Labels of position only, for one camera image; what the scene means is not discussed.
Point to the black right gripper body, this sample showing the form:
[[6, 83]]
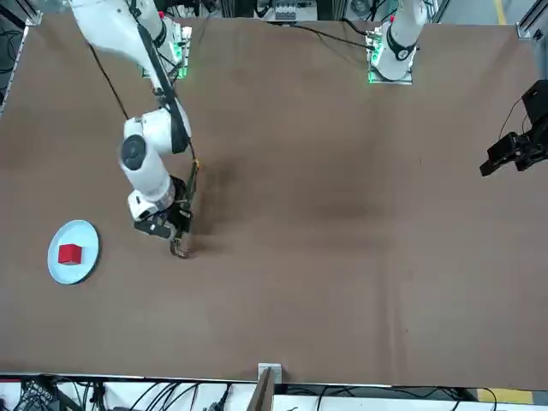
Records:
[[180, 218]]

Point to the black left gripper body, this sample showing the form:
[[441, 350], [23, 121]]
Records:
[[538, 103]]

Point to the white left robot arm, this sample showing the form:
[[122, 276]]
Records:
[[400, 43]]

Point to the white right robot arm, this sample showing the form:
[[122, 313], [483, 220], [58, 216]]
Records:
[[141, 171]]

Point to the light blue round plate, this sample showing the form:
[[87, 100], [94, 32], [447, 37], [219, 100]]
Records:
[[90, 248]]

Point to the red wooden cube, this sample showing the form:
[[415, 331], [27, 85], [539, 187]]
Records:
[[68, 254]]

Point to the aluminium corner profile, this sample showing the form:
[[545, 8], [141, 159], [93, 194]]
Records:
[[531, 23]]

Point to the white power strip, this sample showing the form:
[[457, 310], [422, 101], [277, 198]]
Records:
[[285, 10]]

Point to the dark wrist camera mount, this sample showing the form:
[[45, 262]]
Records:
[[150, 227]]

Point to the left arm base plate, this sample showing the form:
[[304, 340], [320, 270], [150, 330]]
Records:
[[373, 77]]

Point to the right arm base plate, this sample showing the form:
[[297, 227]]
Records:
[[183, 51]]

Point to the silver post bracket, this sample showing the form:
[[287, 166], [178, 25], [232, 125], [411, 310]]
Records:
[[278, 370]]

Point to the camera mount post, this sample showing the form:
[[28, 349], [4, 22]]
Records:
[[263, 394]]

